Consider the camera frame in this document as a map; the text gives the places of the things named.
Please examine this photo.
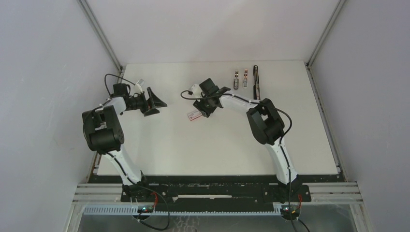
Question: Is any white cable duct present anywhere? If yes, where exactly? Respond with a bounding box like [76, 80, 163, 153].
[83, 205, 282, 216]

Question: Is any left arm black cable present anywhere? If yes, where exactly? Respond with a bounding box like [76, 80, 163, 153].
[82, 73, 137, 185]

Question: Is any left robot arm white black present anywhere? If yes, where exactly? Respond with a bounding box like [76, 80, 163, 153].
[82, 83, 167, 202]

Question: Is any grey small stapler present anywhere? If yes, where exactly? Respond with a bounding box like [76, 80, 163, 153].
[234, 70, 239, 90]

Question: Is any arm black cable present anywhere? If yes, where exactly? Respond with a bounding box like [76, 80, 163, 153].
[180, 89, 293, 221]
[82, 73, 137, 185]

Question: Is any staple box red white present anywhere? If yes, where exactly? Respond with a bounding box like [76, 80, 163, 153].
[187, 110, 203, 121]

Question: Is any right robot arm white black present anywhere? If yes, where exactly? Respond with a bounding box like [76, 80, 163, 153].
[187, 78, 299, 201]

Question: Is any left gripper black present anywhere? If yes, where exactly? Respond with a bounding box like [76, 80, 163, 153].
[127, 87, 167, 116]

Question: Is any pink and white stapler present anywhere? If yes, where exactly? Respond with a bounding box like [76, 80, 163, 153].
[243, 69, 248, 88]

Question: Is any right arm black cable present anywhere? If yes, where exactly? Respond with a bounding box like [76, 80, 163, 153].
[180, 89, 293, 221]

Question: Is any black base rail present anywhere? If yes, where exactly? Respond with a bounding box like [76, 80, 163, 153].
[120, 175, 312, 213]

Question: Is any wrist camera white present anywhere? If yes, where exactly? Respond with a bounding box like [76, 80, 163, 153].
[190, 84, 202, 97]
[134, 79, 145, 94]

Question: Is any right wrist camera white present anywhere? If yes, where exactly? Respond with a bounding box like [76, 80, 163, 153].
[190, 84, 202, 97]

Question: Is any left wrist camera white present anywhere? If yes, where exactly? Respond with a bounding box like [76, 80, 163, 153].
[134, 79, 145, 94]

